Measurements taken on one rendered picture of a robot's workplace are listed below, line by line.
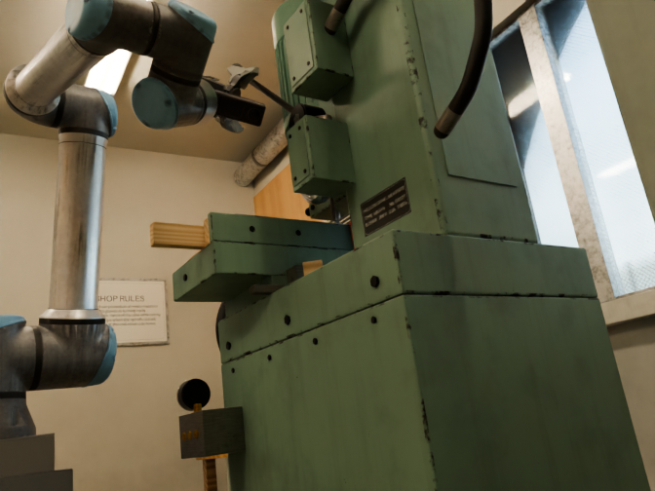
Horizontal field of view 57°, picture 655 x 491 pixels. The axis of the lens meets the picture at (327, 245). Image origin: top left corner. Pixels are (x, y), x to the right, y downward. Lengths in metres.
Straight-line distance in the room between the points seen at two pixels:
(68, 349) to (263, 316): 0.59
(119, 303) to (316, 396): 3.36
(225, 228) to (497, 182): 0.48
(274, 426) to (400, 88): 0.60
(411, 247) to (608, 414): 0.43
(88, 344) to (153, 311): 2.75
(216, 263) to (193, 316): 3.31
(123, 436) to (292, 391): 3.18
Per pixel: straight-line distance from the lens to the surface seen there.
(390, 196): 0.98
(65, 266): 1.54
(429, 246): 0.83
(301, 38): 1.14
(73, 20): 1.08
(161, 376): 4.23
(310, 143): 1.03
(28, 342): 1.51
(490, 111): 1.08
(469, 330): 0.84
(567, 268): 1.06
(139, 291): 4.28
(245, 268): 1.08
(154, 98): 1.12
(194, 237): 1.10
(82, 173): 1.56
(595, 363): 1.05
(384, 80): 1.04
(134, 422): 4.16
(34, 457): 1.44
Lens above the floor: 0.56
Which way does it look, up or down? 17 degrees up
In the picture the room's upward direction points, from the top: 8 degrees counter-clockwise
